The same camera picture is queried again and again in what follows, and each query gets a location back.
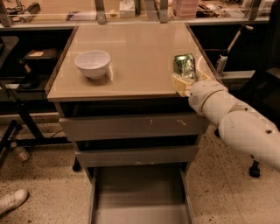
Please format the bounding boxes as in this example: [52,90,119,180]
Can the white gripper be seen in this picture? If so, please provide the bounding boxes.
[171,70,228,117]

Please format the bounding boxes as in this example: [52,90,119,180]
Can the green soda can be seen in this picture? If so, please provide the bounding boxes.
[173,53,196,79]

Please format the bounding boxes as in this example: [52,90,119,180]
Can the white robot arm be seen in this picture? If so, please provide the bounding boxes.
[171,73,280,171]

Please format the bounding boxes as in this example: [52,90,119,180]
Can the middle grey drawer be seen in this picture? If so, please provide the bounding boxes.
[76,145,198,167]

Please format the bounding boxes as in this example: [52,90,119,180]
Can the grey drawer cabinet with counter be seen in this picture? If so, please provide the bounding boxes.
[46,22,225,224]

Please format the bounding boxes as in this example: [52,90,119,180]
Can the top grey drawer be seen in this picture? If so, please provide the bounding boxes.
[59,112,209,141]

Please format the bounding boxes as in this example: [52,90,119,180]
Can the bottom open grey drawer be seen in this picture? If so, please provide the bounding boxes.
[88,164,195,224]

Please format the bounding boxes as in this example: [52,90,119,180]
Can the black office chair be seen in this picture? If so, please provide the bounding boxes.
[213,0,280,179]

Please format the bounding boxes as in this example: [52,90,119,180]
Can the pink stacked containers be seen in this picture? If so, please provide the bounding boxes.
[172,0,199,19]

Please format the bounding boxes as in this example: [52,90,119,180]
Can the white tissue box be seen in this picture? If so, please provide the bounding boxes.
[119,0,136,18]

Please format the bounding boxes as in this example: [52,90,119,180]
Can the white ceramic bowl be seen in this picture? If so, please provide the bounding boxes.
[74,50,111,80]

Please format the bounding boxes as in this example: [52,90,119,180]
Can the black box with label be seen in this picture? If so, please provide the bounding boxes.
[24,48,60,67]

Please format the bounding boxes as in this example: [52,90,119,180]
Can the black tape dispenser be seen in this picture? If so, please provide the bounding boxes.
[18,59,40,89]

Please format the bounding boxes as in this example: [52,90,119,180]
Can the plastic water bottle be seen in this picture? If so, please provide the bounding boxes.
[10,142,30,162]

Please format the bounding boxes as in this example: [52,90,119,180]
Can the white sneaker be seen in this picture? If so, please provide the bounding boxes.
[0,189,29,215]

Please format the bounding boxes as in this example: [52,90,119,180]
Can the white handled tool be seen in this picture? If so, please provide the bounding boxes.
[215,24,254,74]

